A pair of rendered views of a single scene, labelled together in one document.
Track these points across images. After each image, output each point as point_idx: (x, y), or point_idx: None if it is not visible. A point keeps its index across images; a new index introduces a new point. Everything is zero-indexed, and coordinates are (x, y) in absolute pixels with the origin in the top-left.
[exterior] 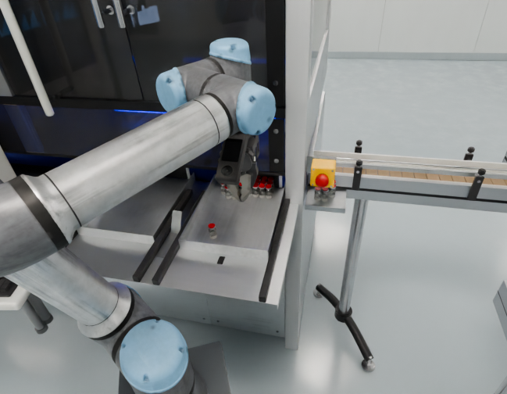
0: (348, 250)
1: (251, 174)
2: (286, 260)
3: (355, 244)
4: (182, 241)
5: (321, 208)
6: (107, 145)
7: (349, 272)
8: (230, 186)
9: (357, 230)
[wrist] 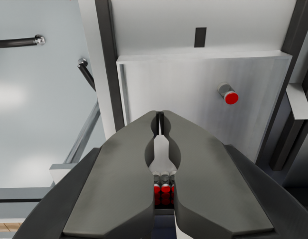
0: (86, 136)
1: (52, 234)
2: (90, 60)
3: (77, 142)
4: (282, 54)
5: None
6: None
7: (89, 119)
8: (204, 146)
9: (70, 154)
